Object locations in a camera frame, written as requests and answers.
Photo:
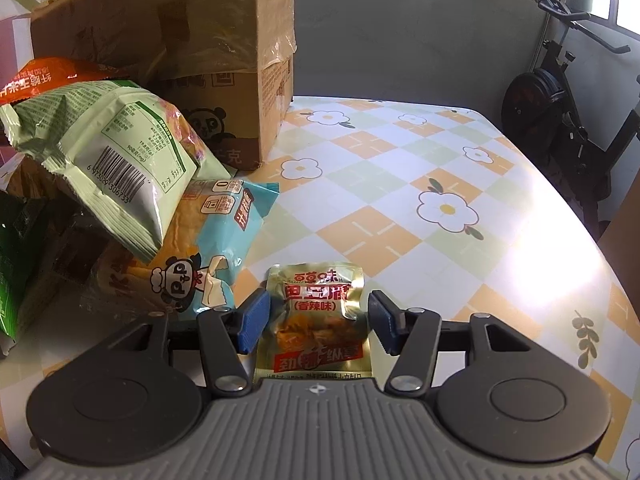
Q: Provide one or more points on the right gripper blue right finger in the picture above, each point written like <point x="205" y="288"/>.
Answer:
<point x="411" y="336"/>

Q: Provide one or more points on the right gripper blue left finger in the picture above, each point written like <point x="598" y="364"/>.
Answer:
<point x="227" y="333"/>

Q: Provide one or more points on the gold spicy snack packet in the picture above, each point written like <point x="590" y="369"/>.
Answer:
<point x="316" y="328"/>

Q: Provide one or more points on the blue panda bread packet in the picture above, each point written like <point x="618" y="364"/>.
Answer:
<point x="203" y="252"/>

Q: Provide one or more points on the light green snack bag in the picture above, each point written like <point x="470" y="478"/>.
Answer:
<point x="127" y="155"/>

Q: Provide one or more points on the orange snack bag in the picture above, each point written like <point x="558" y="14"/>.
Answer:
<point x="44" y="74"/>

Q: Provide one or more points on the dark green snack bag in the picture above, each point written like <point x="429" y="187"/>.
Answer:
<point x="45" y="244"/>

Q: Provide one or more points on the black exercise bike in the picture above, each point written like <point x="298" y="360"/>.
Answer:
<point x="540" y="117"/>

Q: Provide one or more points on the brown cardboard box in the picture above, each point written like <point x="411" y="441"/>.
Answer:
<point x="226" y="64"/>

